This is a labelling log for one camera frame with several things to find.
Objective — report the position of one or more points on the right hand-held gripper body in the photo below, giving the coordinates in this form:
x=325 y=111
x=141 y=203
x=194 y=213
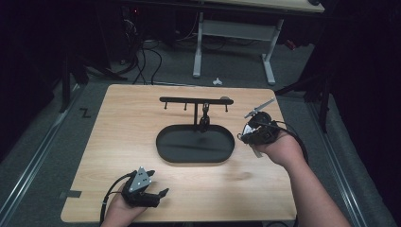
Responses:
x=261 y=129

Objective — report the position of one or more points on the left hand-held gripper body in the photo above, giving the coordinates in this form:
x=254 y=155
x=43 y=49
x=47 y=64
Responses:
x=138 y=189

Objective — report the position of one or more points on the black key rack with tray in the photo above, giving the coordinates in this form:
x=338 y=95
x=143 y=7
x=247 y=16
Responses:
x=195 y=148

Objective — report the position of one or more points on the black car key fob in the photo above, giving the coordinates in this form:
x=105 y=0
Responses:
x=204 y=121

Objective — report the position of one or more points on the person's right hand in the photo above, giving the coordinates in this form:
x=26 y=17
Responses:
x=283 y=148

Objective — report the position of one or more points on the person's left hand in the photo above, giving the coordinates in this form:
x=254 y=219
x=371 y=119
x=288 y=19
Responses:
x=121 y=213

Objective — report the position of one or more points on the small white plastic piece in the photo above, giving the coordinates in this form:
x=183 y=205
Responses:
x=217 y=82

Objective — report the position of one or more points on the black tape strip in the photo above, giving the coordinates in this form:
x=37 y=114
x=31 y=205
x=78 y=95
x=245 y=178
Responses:
x=72 y=194

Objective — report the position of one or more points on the black tripod stand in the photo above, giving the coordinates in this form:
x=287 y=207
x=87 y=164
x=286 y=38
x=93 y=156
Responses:
x=66 y=85
x=324 y=94

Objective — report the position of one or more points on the metal floor rail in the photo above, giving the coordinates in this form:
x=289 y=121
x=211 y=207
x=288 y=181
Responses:
x=340 y=170
x=28 y=170

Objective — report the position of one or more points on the white metal frame desk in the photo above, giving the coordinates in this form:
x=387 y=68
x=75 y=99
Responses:
x=235 y=30

